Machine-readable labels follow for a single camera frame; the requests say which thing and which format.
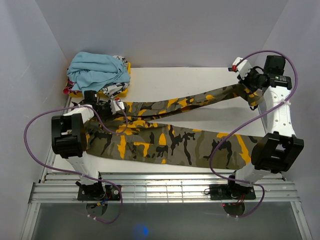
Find yellow camouflage trousers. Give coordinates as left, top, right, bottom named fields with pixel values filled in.
left=84, top=83, right=263, bottom=170

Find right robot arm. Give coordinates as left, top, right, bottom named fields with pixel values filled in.
left=225, top=55, right=304, bottom=199

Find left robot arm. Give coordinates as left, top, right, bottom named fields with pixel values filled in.
left=51, top=90, right=106, bottom=201

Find yellow tray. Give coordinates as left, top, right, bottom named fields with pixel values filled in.
left=65, top=62, right=132, bottom=99

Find black white printed garment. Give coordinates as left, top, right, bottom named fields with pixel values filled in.
left=98, top=55, right=131, bottom=99

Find light blue cloth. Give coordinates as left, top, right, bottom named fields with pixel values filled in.
left=66, top=51, right=131, bottom=92

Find pink patterned garment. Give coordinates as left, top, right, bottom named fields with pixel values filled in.
left=63, top=84, right=73, bottom=95

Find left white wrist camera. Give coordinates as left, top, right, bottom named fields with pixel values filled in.
left=110, top=98, right=125, bottom=115

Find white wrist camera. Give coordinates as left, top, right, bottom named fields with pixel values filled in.
left=228, top=57, right=252, bottom=80
left=110, top=98, right=125, bottom=115

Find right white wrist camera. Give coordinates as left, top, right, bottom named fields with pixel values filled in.
left=228, top=57, right=252, bottom=80

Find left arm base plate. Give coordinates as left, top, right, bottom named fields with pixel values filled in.
left=76, top=185, right=121, bottom=202

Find aluminium table edge rail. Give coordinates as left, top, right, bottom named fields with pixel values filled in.
left=29, top=172, right=300, bottom=204

